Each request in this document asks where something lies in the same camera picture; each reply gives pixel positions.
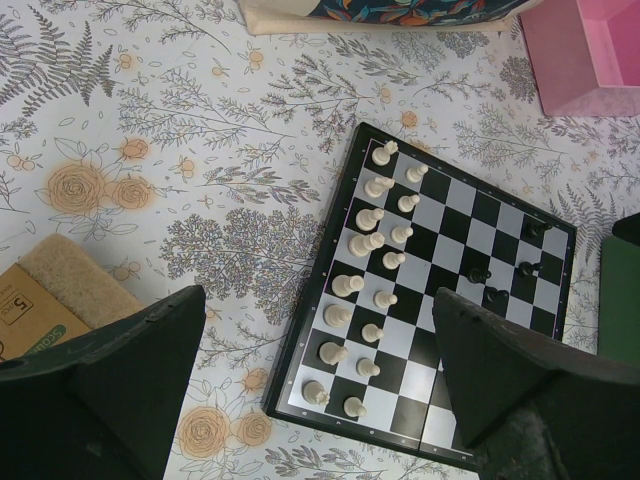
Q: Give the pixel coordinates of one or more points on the white knight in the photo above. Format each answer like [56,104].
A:
[377,186]
[331,353]

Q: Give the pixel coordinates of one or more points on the white knight near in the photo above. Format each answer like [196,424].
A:
[331,353]

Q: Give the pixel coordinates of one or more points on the black pawn on board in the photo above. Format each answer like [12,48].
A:
[528,269]
[478,275]
[535,230]
[492,294]

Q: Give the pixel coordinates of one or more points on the floral table mat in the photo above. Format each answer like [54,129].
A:
[177,149]

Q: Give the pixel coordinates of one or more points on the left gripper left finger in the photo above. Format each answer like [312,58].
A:
[104,405]

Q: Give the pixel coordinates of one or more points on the pink plastic box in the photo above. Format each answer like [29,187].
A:
[585,56]

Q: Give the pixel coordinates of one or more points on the white rook near corner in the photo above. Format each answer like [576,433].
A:
[314,393]

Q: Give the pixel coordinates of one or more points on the white bishop near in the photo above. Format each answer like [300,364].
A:
[337,316]

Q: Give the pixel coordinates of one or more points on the white rook corner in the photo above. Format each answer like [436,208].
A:
[381,156]
[314,393]

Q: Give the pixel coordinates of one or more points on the black and white chessboard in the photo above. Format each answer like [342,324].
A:
[461,222]

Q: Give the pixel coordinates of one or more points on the white queen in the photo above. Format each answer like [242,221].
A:
[362,245]

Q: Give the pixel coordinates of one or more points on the green plastic tray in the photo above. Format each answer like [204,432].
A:
[618,322]

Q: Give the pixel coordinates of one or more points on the white king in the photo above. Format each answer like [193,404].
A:
[344,285]

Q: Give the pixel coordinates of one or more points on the cream canvas tote bag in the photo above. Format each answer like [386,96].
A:
[280,17]

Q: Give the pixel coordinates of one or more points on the white knight far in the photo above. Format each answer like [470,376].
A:
[377,186]

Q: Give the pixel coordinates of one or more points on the white bishop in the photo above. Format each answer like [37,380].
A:
[337,316]
[367,219]

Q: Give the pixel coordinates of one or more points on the white bishop far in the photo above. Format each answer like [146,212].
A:
[367,219]

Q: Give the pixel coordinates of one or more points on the white rook far corner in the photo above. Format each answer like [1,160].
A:
[381,156]

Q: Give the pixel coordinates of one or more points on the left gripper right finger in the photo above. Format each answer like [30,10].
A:
[531,407]

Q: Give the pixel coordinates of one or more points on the white pawn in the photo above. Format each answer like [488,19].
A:
[407,203]
[354,407]
[401,234]
[366,367]
[372,333]
[383,299]
[392,260]
[415,174]

